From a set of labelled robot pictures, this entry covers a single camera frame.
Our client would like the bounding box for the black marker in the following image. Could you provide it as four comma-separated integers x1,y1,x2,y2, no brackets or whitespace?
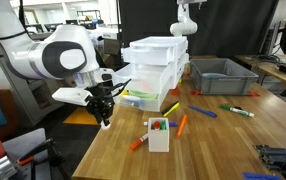
161,101,180,115

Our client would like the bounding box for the blue flat card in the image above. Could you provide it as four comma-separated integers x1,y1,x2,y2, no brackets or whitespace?
242,171,282,180

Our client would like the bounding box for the white marker with blue cap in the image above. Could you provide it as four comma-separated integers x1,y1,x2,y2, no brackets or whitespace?
143,121,178,128

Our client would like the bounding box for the light wooden side desk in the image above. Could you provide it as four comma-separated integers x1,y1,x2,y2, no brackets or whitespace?
234,54,286,86

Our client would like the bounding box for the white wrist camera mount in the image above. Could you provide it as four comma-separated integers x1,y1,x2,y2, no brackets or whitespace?
51,87,94,107

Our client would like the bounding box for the plain orange marker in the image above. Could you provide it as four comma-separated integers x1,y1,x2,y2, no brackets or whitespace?
176,114,189,138

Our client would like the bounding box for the grey metal cabinet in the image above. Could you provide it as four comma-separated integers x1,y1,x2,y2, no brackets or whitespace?
0,68,66,128

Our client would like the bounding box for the green object in drawer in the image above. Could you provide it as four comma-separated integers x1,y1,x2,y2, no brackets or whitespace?
128,89,159,100

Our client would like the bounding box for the grey plastic crate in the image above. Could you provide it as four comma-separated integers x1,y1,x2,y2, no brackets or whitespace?
189,58,260,96

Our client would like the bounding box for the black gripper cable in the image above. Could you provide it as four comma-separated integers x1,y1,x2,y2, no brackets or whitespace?
109,78,133,100

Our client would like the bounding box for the orange marker with white end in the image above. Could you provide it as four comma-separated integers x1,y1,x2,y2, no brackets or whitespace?
129,133,150,151

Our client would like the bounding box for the green and white marker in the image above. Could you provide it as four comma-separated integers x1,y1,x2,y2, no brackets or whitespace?
219,104,255,118

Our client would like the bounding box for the black tripod clamp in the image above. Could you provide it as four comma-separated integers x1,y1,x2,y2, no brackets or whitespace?
15,137,71,180

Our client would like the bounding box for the white object in drawer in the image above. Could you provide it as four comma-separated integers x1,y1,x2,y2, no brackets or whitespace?
124,94,147,108

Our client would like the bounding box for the yellow floor mat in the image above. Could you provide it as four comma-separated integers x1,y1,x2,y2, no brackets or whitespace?
62,106,101,127

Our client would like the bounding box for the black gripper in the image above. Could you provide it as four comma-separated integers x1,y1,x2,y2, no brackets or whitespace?
85,83,115,127

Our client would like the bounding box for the white plastic drawer unit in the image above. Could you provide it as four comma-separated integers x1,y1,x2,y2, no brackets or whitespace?
110,35,190,113

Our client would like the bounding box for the white square pen holder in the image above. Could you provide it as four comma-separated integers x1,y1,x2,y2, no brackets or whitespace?
147,117,171,154

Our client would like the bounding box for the yellow marker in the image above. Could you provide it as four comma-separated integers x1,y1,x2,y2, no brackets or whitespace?
162,102,181,118

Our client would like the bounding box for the black metal device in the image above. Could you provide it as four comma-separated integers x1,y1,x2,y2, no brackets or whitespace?
253,143,286,173

